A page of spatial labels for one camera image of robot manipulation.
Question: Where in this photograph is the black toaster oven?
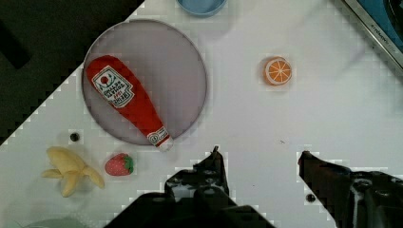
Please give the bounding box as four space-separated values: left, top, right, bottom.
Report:
340 0 403 70

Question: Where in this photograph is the grey round plate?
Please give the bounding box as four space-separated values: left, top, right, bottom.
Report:
84 19 208 140

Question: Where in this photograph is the green mug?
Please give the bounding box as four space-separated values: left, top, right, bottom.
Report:
23 218 87 228

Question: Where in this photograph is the red ketchup bottle toy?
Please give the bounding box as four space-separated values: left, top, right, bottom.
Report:
86 55 173 152

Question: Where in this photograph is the red strawberry toy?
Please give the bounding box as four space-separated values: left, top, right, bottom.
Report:
105 153 133 177

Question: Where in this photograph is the orange slice toy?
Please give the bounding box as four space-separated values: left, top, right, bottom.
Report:
262 56 293 86

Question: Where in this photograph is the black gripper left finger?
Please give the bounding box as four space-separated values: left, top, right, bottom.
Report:
106 147 276 228

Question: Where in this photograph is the blue cup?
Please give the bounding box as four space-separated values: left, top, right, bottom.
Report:
177 0 227 17

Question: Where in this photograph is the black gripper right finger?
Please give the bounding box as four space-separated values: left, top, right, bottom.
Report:
297 151 403 228

